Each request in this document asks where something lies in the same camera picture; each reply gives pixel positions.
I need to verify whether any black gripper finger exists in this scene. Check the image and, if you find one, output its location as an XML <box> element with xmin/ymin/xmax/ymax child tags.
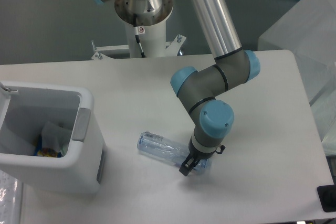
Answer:
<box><xmin>186</xmin><ymin>157</ymin><xmax>200</xmax><ymax>175</ymax></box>
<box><xmin>179</xmin><ymin>154</ymin><xmax>192</xmax><ymax>176</ymax></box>

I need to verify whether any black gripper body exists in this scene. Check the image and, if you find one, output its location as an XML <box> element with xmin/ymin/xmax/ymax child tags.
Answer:
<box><xmin>188</xmin><ymin>142</ymin><xmax>225</xmax><ymax>159</ymax></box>

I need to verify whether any clear plastic water bottle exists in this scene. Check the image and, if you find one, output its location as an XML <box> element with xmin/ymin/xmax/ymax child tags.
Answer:
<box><xmin>136</xmin><ymin>130</ymin><xmax>212</xmax><ymax>176</ymax></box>

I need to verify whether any clear plastic wrapper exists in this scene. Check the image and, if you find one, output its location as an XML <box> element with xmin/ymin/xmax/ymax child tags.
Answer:
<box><xmin>41</xmin><ymin>121</ymin><xmax>72</xmax><ymax>156</ymax></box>

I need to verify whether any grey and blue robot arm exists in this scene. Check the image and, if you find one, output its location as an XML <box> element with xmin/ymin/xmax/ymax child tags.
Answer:
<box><xmin>94</xmin><ymin>0</ymin><xmax>260</xmax><ymax>175</ymax></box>

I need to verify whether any white trash can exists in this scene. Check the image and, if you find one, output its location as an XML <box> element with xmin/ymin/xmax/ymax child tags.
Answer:
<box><xmin>1</xmin><ymin>81</ymin><xmax>106</xmax><ymax>193</ymax></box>

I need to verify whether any black device at edge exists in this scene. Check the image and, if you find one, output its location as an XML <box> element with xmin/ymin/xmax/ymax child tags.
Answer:
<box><xmin>317</xmin><ymin>185</ymin><xmax>335</xmax><ymax>212</ymax></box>

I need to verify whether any blue yellow snack packet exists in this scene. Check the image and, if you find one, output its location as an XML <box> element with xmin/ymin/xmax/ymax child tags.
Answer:
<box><xmin>33</xmin><ymin>135</ymin><xmax>61</xmax><ymax>158</ymax></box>

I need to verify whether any translucent white plastic box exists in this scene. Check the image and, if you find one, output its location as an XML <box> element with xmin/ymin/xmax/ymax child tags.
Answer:
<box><xmin>257</xmin><ymin>0</ymin><xmax>336</xmax><ymax>106</ymax></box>

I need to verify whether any clear plastic sheet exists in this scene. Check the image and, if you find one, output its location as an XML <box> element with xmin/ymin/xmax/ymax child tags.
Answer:
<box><xmin>1</xmin><ymin>171</ymin><xmax>23</xmax><ymax>223</ymax></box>

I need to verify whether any white base frame bracket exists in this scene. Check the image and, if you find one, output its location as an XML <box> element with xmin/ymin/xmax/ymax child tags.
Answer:
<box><xmin>91</xmin><ymin>34</ymin><xmax>187</xmax><ymax>60</ymax></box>

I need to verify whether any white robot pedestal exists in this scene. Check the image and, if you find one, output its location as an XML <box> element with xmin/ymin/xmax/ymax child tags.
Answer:
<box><xmin>124</xmin><ymin>21</ymin><xmax>166</xmax><ymax>58</ymax></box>

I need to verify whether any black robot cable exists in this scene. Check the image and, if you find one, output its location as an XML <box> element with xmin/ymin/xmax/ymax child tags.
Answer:
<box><xmin>132</xmin><ymin>13</ymin><xmax>146</xmax><ymax>58</ymax></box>

